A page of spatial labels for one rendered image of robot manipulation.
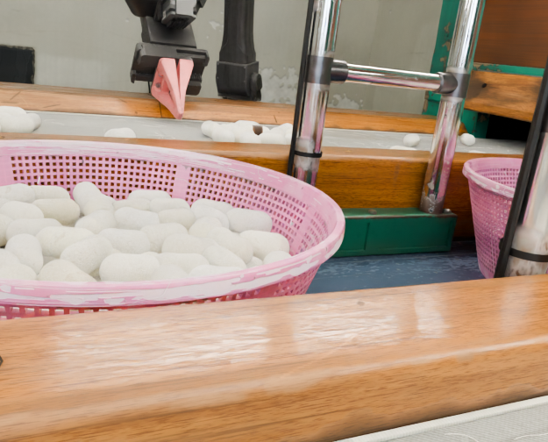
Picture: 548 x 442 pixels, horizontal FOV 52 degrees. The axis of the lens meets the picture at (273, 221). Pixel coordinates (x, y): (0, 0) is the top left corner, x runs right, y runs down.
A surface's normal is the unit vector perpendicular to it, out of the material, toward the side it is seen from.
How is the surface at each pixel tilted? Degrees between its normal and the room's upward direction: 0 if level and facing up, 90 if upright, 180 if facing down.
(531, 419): 0
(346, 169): 90
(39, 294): 90
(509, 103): 67
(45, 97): 45
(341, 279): 0
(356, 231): 90
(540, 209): 90
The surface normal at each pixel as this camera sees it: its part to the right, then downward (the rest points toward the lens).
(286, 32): 0.36, 0.31
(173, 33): 0.36, -0.53
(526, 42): -0.90, 0.01
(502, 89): -0.79, -0.35
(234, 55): -0.36, 0.36
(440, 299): 0.11, -0.95
